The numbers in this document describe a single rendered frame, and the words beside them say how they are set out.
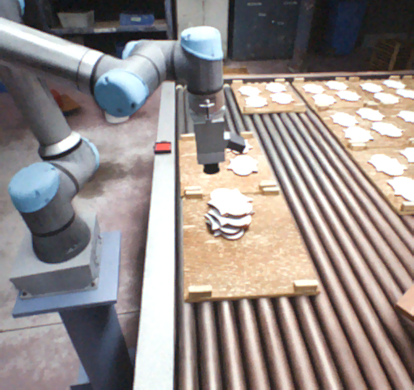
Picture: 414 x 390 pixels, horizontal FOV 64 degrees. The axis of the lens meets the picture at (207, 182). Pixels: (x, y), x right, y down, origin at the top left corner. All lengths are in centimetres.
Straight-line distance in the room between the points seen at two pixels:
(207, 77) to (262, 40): 540
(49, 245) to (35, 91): 38
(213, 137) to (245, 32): 526
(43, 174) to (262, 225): 64
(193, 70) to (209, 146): 17
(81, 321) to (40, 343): 91
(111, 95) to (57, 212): 41
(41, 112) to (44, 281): 43
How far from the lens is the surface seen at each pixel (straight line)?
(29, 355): 204
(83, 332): 121
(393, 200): 130
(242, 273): 92
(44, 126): 91
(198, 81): 66
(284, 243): 101
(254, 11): 591
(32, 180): 87
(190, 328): 85
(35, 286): 102
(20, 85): 88
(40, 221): 89
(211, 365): 81
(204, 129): 69
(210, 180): 123
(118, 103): 56
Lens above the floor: 165
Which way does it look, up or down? 36 degrees down
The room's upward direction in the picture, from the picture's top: straight up
